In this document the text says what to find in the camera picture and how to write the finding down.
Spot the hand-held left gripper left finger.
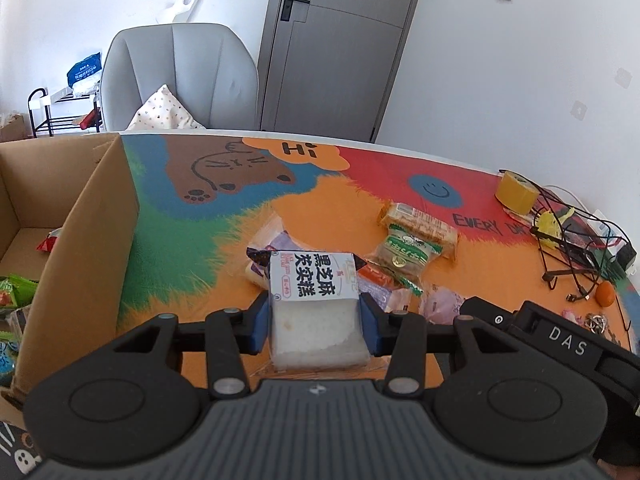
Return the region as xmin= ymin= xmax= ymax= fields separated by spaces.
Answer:
xmin=107 ymin=292 xmax=272 ymax=401

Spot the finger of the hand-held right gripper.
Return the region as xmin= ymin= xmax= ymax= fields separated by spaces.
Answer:
xmin=459 ymin=296 xmax=523 ymax=335

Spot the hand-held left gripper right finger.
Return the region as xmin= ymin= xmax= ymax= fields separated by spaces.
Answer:
xmin=359 ymin=292 xmax=508 ymax=397

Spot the white rice cake packet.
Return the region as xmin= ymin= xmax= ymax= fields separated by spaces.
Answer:
xmin=269 ymin=250 xmax=372 ymax=373

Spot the small pink snack packet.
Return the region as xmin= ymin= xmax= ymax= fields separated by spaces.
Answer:
xmin=419 ymin=283 xmax=472 ymax=324

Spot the green label biscuit packet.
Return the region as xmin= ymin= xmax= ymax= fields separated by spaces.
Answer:
xmin=371 ymin=225 xmax=444 ymax=294

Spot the purple bread packet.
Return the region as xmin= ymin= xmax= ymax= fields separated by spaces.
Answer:
xmin=246 ymin=212 xmax=412 ymax=314

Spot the yellow plastic item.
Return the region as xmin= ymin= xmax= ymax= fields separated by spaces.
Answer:
xmin=537 ymin=209 xmax=567 ymax=249

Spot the colourful cartoon table mat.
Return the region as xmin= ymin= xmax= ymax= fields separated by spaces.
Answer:
xmin=0 ymin=132 xmax=637 ymax=480

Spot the beige cracker packet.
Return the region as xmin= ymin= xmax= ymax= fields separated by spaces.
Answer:
xmin=379 ymin=202 xmax=459 ymax=262

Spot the black power adapter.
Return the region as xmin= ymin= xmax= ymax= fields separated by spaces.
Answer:
xmin=615 ymin=239 xmax=639 ymax=274

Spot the yellow tape roll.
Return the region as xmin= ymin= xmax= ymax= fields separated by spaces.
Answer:
xmin=495 ymin=169 xmax=542 ymax=216

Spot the white dotted cushion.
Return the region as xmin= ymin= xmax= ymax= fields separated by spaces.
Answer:
xmin=124 ymin=84 xmax=207 ymax=131

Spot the grey upholstered chair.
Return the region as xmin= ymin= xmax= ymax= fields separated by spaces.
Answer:
xmin=99 ymin=22 xmax=260 ymax=134

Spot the grey door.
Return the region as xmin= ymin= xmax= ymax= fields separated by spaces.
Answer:
xmin=257 ymin=0 xmax=429 ymax=144

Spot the black shoe rack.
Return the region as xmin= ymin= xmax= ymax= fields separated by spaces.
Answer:
xmin=27 ymin=87 xmax=104 ymax=139

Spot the blue plastic bag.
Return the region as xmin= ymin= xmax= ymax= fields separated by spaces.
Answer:
xmin=66 ymin=52 xmax=103 ymax=89

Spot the small brown cardboard box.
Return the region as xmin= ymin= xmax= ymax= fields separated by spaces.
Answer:
xmin=0 ymin=113 xmax=26 ymax=144

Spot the black wire stand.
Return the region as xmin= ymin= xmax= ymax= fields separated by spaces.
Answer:
xmin=529 ymin=194 xmax=637 ymax=292

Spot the black door handle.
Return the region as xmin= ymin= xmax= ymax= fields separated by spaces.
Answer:
xmin=279 ymin=0 xmax=314 ymax=24

